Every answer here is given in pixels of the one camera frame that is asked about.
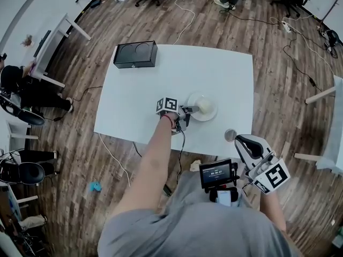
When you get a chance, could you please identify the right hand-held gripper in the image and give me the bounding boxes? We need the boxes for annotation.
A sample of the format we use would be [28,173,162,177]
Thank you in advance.
[234,134,292,195]

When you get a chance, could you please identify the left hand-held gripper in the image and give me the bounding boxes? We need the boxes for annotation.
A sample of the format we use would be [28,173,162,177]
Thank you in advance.
[156,97,200,136]

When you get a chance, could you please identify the white food piece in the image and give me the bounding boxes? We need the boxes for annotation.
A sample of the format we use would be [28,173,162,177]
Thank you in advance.
[197,97,215,115]

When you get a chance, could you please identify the white round plate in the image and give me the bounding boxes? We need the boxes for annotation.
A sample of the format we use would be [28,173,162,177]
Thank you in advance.
[187,91,218,122]

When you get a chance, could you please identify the person's right forearm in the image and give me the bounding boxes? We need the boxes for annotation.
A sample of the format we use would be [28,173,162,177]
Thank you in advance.
[259,190,288,234]

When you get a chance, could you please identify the person's left forearm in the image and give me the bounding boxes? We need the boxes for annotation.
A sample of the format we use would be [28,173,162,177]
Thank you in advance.
[131,113,175,182]

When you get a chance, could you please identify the white rectangular table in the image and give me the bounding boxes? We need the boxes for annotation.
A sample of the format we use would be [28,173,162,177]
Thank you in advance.
[93,44,254,160]

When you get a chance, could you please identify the round grey table grommet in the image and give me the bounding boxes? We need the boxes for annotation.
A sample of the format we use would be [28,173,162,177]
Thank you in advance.
[224,128,238,143]

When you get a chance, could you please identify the small black chest screen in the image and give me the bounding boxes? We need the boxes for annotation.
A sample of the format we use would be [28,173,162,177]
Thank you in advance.
[198,158,233,190]

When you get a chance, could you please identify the black box with round recesses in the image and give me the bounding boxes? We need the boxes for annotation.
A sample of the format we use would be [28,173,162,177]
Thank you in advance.
[113,40,158,70]

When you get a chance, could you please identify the person's grey shirt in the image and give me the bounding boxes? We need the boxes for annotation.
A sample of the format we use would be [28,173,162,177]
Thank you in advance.
[96,170,303,257]

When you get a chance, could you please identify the white desk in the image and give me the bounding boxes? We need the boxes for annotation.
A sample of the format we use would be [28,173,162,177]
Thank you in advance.
[32,12,92,89]

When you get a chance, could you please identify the brown coat stand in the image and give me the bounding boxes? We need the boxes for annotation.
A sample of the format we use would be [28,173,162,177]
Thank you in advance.
[320,0,343,28]

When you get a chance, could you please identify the black monitor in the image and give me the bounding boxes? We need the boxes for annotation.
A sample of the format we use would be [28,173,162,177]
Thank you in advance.
[33,30,52,58]

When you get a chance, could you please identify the red wrist string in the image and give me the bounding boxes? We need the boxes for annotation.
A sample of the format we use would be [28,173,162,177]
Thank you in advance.
[160,114,174,128]

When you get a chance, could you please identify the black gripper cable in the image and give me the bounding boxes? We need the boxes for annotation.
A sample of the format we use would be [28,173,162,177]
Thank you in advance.
[175,127,187,187]

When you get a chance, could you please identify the black chest mount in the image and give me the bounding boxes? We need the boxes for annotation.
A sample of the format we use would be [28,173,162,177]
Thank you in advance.
[205,185,240,206]

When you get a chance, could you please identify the white power cable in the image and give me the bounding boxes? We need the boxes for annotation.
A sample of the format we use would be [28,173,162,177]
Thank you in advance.
[98,132,131,187]
[173,0,218,46]
[269,14,337,77]

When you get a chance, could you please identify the black adapter cable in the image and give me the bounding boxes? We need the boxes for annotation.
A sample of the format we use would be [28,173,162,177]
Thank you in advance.
[282,31,335,99]

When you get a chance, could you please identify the black floor cable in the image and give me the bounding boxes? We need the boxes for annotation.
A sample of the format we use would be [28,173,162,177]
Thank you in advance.
[53,86,104,122]

